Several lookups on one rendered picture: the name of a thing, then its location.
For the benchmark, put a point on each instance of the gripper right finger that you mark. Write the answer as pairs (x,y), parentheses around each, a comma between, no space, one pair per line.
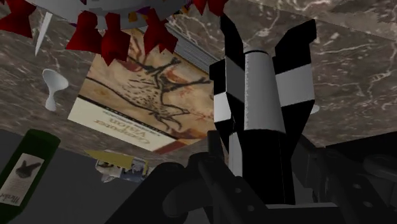
(350,192)

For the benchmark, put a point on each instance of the book with cave painting cover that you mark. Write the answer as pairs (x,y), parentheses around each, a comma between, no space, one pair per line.
(145,93)

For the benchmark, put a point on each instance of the yellow and white crumpled packet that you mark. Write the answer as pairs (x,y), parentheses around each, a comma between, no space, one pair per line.
(121,164)

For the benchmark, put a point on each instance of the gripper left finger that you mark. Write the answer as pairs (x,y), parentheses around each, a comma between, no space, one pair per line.
(186,186)

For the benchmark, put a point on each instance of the white plastic knife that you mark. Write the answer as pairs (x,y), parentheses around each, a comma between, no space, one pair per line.
(42,31)

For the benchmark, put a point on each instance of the black and grey toy rocket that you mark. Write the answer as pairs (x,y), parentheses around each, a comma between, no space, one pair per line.
(263,93)

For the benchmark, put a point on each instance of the dark green bottle with label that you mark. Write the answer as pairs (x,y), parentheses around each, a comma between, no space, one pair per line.
(21,173)

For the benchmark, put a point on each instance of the grey object with red bows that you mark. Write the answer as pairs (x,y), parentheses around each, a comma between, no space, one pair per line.
(114,40)

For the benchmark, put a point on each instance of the white plastic spoon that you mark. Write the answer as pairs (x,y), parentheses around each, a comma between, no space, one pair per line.
(54,82)

